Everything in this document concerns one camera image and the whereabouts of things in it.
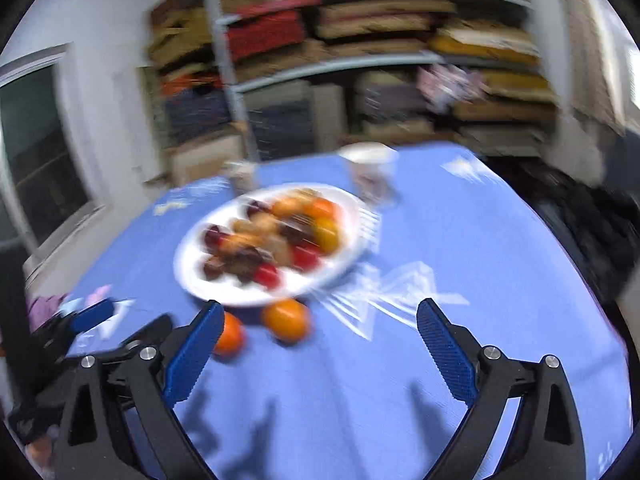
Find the black bag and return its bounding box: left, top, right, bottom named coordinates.
left=490, top=155, right=640, bottom=311

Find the dark brown wrinkled fruit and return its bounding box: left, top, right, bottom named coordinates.
left=201, top=256, right=226, bottom=281

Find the smooth yellow-orange citrus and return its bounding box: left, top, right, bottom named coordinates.
left=312, top=219, right=342, bottom=253

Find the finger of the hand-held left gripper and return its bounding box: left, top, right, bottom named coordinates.
left=67, top=298, right=117, bottom=335
left=102, top=314, right=175, bottom=361

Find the bright window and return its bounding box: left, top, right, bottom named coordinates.
left=595, top=0, right=640, bottom=111

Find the pink plastic bag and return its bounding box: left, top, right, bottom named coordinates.
left=415, top=62, right=486, bottom=113

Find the round orange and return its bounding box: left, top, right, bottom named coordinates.
left=261, top=299, right=312, bottom=344
left=212, top=311, right=247, bottom=358

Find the blue printed tablecloth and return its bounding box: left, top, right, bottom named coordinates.
left=22, top=142, right=631, bottom=480

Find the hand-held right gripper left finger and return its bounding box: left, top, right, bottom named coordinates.
left=55, top=300, right=226, bottom=480

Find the white-framed dark window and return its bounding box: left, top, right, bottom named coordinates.
left=0, top=45, right=106, bottom=261

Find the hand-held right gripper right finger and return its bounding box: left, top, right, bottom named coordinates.
left=416, top=297, right=586, bottom=480

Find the large bumpy orange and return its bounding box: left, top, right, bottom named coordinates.
left=305, top=197, right=341, bottom=221

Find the white oval plate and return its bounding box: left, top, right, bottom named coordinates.
left=173, top=182, right=371, bottom=309

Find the white paper cup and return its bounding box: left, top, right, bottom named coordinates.
left=337, top=142, right=401, bottom=206

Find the silver drink can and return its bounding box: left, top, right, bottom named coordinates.
left=222, top=160, right=261, bottom=193

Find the red cherry tomato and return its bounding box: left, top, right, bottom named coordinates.
left=254, top=262, right=281, bottom=288
left=291, top=244, right=322, bottom=271

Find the dark purple plum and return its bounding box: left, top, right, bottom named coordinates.
left=202, top=225, right=228, bottom=253

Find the white metal shelf rack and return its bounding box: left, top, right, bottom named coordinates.
left=202, top=0, right=546, bottom=161

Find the pink cloth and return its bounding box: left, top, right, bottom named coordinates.
left=25, top=292, right=68, bottom=331

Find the stack of patterned gift boxes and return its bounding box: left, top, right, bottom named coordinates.
left=147, top=0, right=236, bottom=136

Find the shelf pile of flat boxes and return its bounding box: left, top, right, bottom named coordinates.
left=215, top=0, right=561, bottom=146

